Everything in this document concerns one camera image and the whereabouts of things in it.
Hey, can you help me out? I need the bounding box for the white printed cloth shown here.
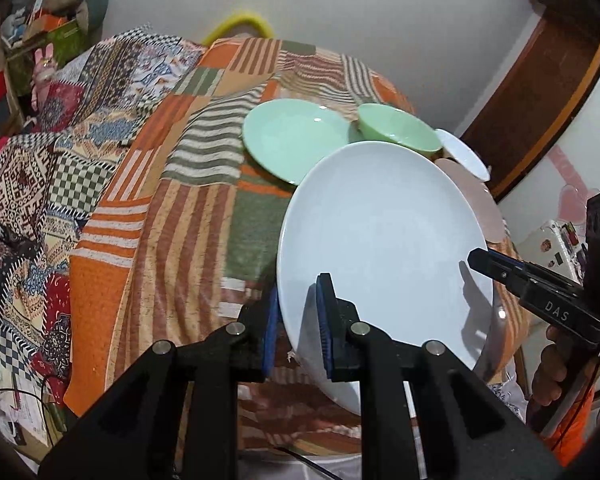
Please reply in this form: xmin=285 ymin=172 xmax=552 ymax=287
xmin=490 ymin=360 xmax=531 ymax=421

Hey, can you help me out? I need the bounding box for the pink plate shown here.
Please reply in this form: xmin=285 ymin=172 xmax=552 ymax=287
xmin=432 ymin=157 xmax=506 ymax=248

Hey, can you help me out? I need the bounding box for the large white plate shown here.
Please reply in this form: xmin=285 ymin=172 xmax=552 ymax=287
xmin=276 ymin=141 xmax=496 ymax=417

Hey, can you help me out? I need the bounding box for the person's right forearm orange sleeve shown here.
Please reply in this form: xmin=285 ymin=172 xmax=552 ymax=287
xmin=547 ymin=385 xmax=600 ymax=466

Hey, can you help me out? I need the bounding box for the white suitcase with stickers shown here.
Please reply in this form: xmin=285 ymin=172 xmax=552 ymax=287
xmin=510 ymin=220 xmax=588 ymax=286

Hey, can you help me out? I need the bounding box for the person's right hand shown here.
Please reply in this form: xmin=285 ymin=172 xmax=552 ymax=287
xmin=527 ymin=327 xmax=572 ymax=426

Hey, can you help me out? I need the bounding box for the green plate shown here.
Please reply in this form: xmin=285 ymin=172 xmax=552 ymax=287
xmin=242 ymin=99 xmax=363 ymax=186

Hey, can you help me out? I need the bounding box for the cluttered shelf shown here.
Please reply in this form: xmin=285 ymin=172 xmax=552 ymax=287
xmin=0 ymin=0 xmax=80 ymax=126

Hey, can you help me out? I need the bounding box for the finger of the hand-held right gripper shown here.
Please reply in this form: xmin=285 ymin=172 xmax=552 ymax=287
xmin=467 ymin=247 xmax=581 ymax=306

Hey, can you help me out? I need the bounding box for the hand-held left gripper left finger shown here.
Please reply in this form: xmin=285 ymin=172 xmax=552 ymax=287
xmin=40 ymin=287 xmax=281 ymax=480

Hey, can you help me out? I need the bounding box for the black cable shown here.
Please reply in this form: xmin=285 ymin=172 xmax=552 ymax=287
xmin=0 ymin=385 xmax=73 ymax=443

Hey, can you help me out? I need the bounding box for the patchwork patterned blanket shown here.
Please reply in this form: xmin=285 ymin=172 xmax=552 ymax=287
xmin=0 ymin=25 xmax=205 ymax=401

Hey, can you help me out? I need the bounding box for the green bowl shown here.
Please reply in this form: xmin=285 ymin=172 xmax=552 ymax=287
xmin=357 ymin=103 xmax=443 ymax=156

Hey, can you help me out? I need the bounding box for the orange striped blanket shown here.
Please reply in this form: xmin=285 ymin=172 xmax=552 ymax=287
xmin=62 ymin=37 xmax=531 ymax=456

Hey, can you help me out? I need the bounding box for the pink heart sticker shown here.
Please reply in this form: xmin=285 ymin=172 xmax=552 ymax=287
xmin=547 ymin=145 xmax=600 ymax=231

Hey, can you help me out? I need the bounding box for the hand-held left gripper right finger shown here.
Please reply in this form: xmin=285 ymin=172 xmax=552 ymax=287
xmin=316 ymin=272 xmax=561 ymax=480

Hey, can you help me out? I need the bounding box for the white wardrobe panel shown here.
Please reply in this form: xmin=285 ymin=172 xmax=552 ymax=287
xmin=497 ymin=45 xmax=600 ymax=241

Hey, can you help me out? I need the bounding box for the pink plush rabbit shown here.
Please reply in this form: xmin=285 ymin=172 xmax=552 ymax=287
xmin=30 ymin=45 xmax=60 ymax=111

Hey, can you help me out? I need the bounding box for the white bowl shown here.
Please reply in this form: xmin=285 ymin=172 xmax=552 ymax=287
xmin=435 ymin=129 xmax=491 ymax=182

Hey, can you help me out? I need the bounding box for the brown wooden door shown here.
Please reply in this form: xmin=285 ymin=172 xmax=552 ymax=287
xmin=460 ymin=0 xmax=600 ymax=201

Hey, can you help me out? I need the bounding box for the yellow hoop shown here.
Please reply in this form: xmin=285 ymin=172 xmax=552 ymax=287
xmin=202 ymin=10 xmax=275 ymax=46

